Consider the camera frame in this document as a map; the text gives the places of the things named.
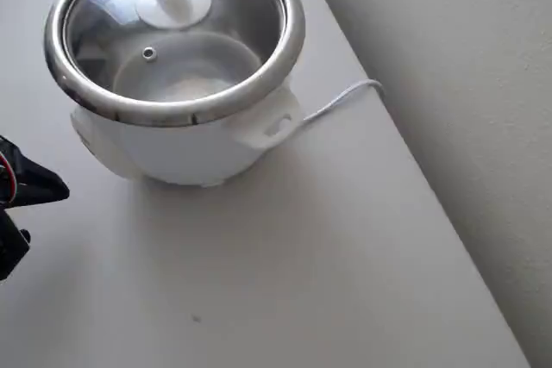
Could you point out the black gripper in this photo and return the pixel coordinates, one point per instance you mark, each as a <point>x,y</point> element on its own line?
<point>40,182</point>

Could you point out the white rice cooker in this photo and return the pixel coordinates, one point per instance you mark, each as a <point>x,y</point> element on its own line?
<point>172,157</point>

